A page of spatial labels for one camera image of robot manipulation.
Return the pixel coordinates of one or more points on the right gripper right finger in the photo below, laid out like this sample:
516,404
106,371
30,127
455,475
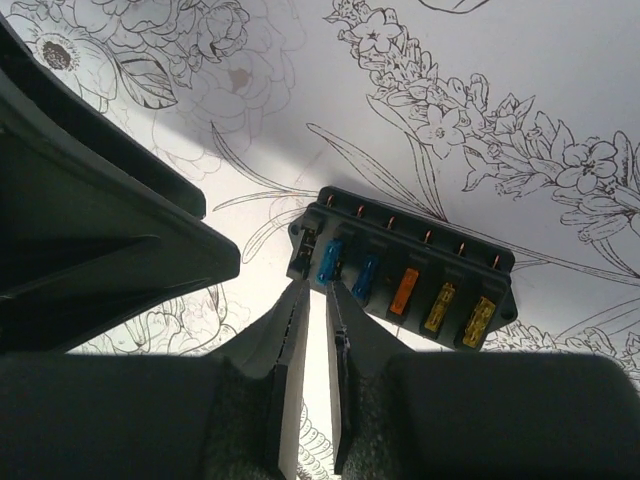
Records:
403,414

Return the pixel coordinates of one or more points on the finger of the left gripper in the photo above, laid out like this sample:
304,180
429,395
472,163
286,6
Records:
94,228

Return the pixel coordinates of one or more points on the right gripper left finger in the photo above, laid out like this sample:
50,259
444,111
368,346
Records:
231,414

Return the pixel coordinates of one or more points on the black fuse box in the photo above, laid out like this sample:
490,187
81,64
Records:
426,277

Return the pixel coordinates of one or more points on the blue blade fuse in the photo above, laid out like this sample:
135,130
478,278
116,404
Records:
329,267

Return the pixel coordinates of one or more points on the floral printed table mat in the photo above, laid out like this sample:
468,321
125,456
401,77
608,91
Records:
262,104

